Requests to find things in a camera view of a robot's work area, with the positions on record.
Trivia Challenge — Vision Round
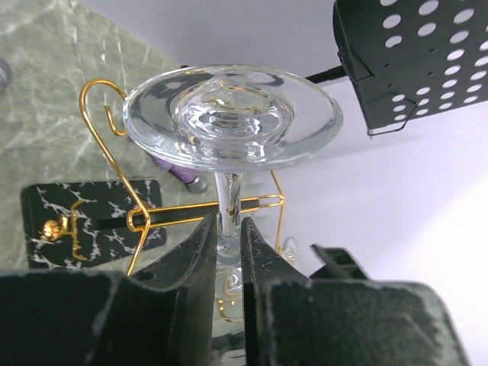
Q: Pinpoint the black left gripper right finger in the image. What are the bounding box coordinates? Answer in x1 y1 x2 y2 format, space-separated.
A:
241 218 469 365

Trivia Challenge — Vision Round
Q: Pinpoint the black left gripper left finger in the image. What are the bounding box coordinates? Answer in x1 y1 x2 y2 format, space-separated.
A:
1 214 217 365

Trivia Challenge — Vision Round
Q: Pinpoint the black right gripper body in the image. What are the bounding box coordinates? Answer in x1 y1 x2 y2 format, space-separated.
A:
310 244 368 280

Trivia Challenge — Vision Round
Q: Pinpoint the gold wine glass rack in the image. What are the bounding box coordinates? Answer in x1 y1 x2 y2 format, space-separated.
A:
78 78 302 325

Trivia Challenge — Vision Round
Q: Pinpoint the black marble rack base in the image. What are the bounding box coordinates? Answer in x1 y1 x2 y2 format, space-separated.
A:
21 178 169 271

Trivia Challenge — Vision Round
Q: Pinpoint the purple glitter microphone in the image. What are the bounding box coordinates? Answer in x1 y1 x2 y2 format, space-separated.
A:
151 156 208 194

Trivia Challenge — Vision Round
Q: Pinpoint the black music stand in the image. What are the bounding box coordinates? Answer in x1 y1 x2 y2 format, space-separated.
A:
308 0 487 136

